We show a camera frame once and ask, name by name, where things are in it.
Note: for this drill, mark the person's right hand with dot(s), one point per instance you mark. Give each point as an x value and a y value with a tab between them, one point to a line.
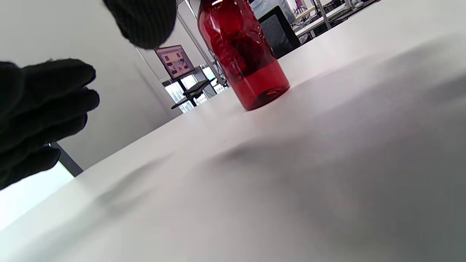
36	105

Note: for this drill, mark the red plastic bottle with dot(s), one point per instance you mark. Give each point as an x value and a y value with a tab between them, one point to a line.
255	83

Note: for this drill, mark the computer monitor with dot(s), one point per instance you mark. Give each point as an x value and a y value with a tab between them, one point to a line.
174	62

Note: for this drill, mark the black tray stand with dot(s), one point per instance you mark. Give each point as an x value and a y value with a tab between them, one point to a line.
194	91

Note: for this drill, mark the black office chair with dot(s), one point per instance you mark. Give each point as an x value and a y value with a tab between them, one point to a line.
280	32

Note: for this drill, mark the white background table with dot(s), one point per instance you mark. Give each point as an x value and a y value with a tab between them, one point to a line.
316	22

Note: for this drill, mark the metal frame pole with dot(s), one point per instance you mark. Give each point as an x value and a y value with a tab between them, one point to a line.
200	46

